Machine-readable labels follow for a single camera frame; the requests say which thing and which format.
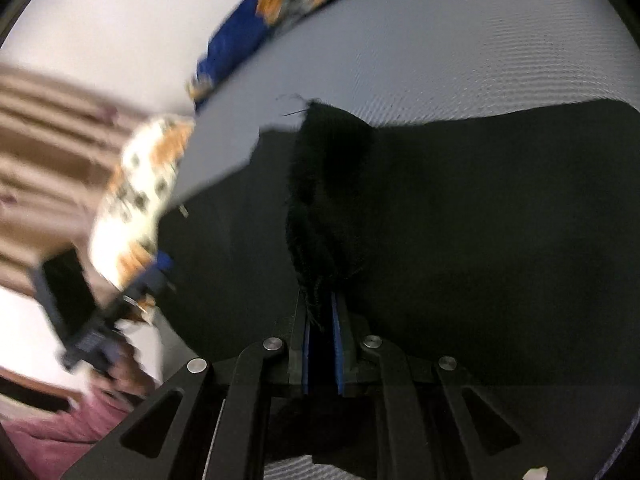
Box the white floral pillow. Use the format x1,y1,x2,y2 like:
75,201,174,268
88,114,195,289

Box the beige striped curtain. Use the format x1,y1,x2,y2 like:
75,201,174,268
1,64,146,296

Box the black denim pants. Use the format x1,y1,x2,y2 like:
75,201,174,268
160,100,639,479

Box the blue floral plush blanket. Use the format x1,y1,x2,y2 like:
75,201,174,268
188,0,332,106

